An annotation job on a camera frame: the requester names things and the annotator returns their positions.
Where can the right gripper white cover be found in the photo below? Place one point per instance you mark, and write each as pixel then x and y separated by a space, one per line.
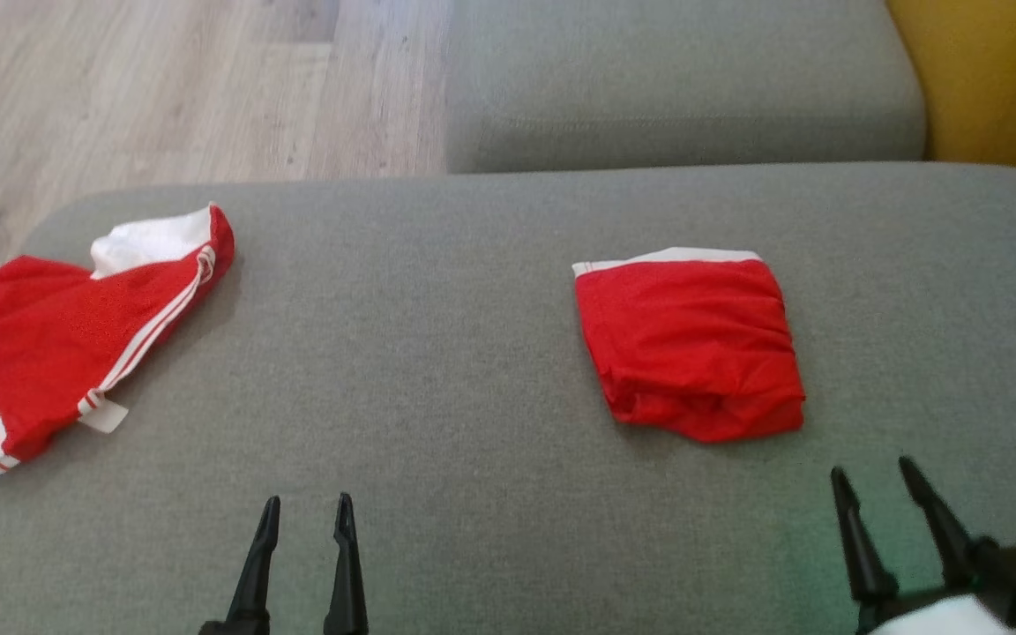
pixel 1011 582

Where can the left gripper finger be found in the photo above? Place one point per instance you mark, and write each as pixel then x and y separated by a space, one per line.
pixel 254 582
pixel 347 582

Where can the red shorts white stripe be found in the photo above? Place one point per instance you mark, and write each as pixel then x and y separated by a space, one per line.
pixel 693 344

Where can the red t-shirt white sleeves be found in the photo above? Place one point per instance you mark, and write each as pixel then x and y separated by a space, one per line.
pixel 49 335

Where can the large grey sofa seat cushion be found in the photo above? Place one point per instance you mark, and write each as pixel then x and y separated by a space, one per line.
pixel 437 370

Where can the small grey sofa cushion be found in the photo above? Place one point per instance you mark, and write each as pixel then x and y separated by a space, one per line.
pixel 684 79

